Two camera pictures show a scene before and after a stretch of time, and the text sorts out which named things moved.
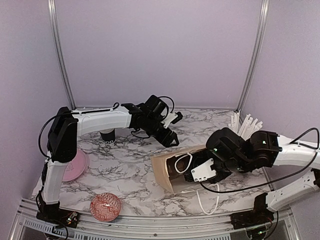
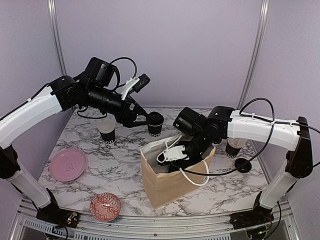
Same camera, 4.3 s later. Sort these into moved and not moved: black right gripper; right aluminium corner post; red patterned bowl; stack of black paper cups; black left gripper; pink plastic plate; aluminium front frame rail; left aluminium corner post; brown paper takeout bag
Moved: black right gripper; black left gripper; brown paper takeout bag
Not moved: stack of black paper cups; pink plastic plate; aluminium front frame rail; red patterned bowl; right aluminium corner post; left aluminium corner post
